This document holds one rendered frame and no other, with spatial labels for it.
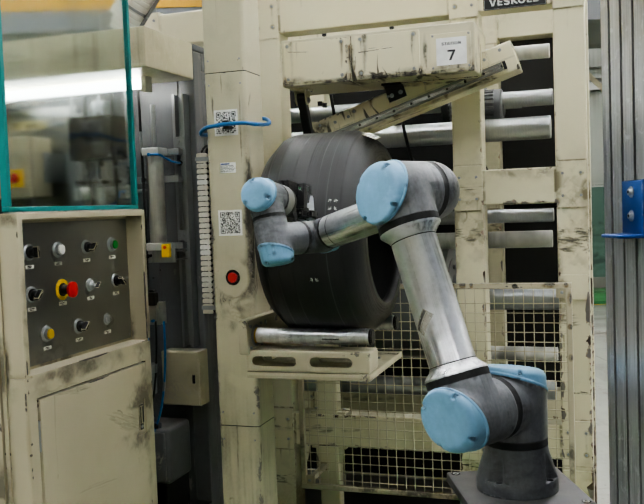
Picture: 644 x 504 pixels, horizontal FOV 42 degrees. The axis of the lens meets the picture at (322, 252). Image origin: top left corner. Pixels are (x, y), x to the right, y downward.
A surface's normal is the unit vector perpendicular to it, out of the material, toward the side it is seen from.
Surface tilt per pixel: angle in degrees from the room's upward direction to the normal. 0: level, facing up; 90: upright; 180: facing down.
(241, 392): 90
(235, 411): 90
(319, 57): 90
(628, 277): 90
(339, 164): 51
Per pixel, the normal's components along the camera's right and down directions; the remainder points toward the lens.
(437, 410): -0.69, 0.18
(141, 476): 0.95, -0.02
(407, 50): -0.32, 0.06
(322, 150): -0.22, -0.76
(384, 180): -0.79, -0.04
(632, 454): -1.00, 0.04
